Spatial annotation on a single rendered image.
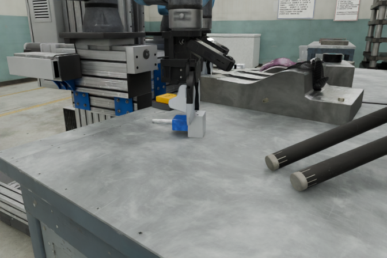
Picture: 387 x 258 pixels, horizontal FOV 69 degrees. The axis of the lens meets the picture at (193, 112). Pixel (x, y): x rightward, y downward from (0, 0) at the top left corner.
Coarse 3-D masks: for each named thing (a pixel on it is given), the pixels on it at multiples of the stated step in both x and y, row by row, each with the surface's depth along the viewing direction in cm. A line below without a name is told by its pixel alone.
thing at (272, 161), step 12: (384, 108) 58; (360, 120) 56; (372, 120) 56; (384, 120) 57; (324, 132) 55; (336, 132) 54; (348, 132) 55; (360, 132) 56; (300, 144) 53; (312, 144) 53; (324, 144) 53; (276, 156) 51; (288, 156) 51; (300, 156) 52; (276, 168) 51
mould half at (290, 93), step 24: (216, 72) 109; (288, 72) 81; (216, 96) 98; (240, 96) 92; (264, 96) 87; (288, 96) 83; (312, 96) 82; (336, 96) 83; (360, 96) 87; (336, 120) 77
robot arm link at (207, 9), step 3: (210, 0) 107; (207, 3) 106; (210, 3) 107; (204, 6) 106; (207, 6) 106; (210, 6) 107; (204, 9) 106; (207, 9) 107; (210, 9) 108; (204, 12) 107; (207, 12) 107; (210, 12) 108; (204, 15) 107; (207, 15) 107; (210, 15) 108
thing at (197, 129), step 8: (200, 112) 69; (152, 120) 71; (160, 120) 70; (168, 120) 70; (176, 120) 68; (184, 120) 68; (192, 120) 67; (200, 120) 66; (176, 128) 68; (184, 128) 68; (192, 128) 67; (200, 128) 67; (192, 136) 68; (200, 136) 67
